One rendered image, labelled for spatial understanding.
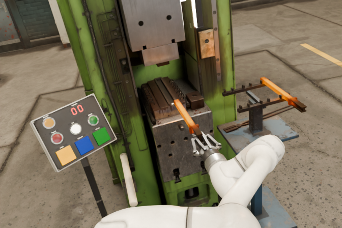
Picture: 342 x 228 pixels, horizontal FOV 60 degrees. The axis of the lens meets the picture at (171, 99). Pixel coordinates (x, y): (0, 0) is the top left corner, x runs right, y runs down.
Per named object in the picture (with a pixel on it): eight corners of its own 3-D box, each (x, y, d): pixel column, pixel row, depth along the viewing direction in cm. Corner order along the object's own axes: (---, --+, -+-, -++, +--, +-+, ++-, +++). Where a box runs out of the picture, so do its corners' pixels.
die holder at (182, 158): (217, 166, 201) (212, 110, 180) (163, 182, 195) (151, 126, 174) (191, 124, 250) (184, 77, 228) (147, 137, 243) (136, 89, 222)
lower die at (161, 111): (186, 112, 183) (184, 100, 179) (155, 120, 180) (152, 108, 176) (169, 85, 219) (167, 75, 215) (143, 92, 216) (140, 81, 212)
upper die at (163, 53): (179, 58, 166) (176, 42, 161) (144, 66, 163) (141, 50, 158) (161, 39, 202) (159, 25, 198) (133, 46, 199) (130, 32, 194)
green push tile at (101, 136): (111, 138, 158) (104, 126, 157) (98, 146, 154) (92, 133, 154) (110, 139, 159) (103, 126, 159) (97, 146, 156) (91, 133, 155)
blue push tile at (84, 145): (94, 148, 153) (88, 135, 152) (81, 155, 149) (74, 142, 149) (93, 148, 154) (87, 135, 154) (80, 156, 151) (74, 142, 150)
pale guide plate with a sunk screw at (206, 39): (215, 55, 185) (212, 29, 177) (201, 59, 183) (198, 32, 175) (214, 54, 187) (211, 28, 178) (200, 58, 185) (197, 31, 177)
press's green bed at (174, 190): (221, 213, 224) (216, 166, 202) (173, 229, 218) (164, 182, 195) (196, 167, 272) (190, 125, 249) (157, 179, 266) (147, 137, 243)
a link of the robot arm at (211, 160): (231, 175, 117) (224, 165, 122) (230, 158, 113) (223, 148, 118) (209, 181, 116) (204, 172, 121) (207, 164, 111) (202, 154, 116)
